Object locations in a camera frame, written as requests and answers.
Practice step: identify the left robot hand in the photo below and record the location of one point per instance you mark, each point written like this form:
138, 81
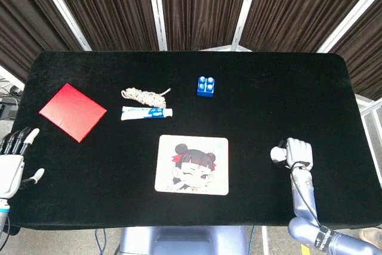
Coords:
10, 171

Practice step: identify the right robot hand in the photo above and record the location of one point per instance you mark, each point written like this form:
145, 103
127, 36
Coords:
300, 153

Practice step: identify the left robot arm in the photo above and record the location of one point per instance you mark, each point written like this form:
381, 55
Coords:
3, 210

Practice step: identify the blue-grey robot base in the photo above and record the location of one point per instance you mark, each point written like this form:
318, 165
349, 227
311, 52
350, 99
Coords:
185, 241

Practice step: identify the cartoon girl mouse pad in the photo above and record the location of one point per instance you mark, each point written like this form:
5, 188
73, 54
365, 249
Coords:
167, 147

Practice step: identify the black velvet tablecloth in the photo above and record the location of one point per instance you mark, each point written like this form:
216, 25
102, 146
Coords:
268, 102

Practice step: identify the red hardcover booklet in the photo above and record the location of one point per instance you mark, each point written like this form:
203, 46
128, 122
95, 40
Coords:
73, 111

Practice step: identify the brown shoe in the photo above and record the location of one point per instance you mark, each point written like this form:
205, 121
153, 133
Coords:
371, 238

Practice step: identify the blue toy building block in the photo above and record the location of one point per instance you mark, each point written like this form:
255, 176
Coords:
205, 92

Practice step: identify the brown pleated curtain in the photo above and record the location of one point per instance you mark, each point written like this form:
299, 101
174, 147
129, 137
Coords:
27, 28
110, 7
203, 7
298, 7
364, 52

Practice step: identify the white blue toothpaste tube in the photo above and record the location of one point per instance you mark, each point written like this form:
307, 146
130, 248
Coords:
134, 113

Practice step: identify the white metal frame rack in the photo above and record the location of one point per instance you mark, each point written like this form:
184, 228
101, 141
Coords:
370, 117

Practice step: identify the white frame post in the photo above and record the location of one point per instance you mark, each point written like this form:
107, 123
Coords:
62, 10
246, 7
352, 16
158, 10

